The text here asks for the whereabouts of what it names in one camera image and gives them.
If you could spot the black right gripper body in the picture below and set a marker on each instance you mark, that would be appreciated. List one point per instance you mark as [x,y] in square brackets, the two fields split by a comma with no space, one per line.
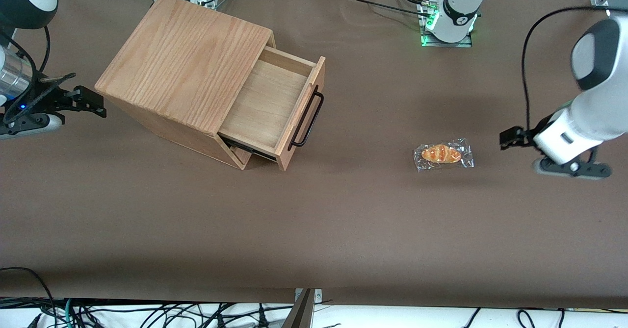
[45,97]

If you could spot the light wooden drawer cabinet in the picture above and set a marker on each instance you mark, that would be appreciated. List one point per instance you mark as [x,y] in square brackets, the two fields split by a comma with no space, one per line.
[181,63]

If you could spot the bread roll in clear wrapper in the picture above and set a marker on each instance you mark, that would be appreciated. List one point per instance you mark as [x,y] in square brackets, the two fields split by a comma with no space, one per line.
[440,153]

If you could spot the large table cover sheet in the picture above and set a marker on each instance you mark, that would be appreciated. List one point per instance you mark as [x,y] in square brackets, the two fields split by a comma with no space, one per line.
[343,220]

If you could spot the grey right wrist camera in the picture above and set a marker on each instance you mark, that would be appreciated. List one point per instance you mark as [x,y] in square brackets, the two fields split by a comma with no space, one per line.
[44,122]

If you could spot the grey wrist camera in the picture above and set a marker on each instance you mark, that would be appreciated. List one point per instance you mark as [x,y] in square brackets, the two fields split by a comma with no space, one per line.
[44,122]
[549,168]

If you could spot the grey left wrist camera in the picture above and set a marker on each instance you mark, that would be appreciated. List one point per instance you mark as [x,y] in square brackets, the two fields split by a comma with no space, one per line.
[549,168]

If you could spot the metal table edge bracket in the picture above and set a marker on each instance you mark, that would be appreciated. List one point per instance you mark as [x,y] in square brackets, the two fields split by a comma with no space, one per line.
[301,313]

